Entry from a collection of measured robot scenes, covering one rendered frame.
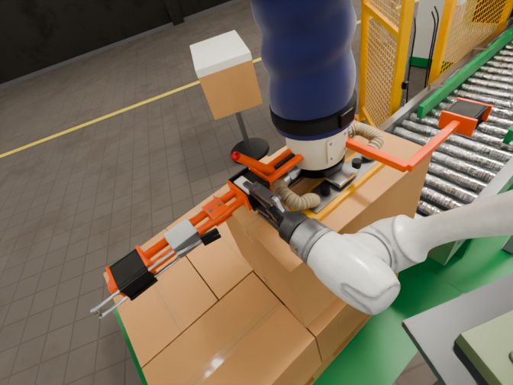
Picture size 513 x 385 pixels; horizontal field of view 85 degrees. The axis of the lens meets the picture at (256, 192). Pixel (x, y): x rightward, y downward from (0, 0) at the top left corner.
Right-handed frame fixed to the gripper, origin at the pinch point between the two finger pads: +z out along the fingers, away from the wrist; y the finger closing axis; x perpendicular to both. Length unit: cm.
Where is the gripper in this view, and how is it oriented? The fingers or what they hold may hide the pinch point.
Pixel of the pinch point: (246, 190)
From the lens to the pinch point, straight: 74.8
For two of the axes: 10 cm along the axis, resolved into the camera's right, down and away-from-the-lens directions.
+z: -6.1, -4.7, 6.4
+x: 7.6, -5.8, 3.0
